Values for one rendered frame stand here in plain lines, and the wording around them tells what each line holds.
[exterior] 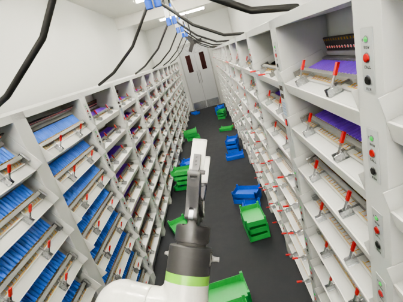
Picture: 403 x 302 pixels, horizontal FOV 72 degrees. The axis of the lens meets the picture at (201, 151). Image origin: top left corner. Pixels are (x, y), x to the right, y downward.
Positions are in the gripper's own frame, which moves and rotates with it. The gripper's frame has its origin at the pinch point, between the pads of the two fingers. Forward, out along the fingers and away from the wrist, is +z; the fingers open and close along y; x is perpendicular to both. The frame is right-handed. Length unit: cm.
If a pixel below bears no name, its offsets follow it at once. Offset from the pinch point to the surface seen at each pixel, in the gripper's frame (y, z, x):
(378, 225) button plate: -7.5, -11.6, -42.2
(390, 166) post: 5.7, -0.9, -38.4
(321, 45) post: -37, 60, -39
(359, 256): -45, -20, -54
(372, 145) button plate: 3.8, 3.8, -36.3
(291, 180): -101, 17, -42
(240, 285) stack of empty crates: -158, -52, -21
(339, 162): -21.2, 6.7, -39.0
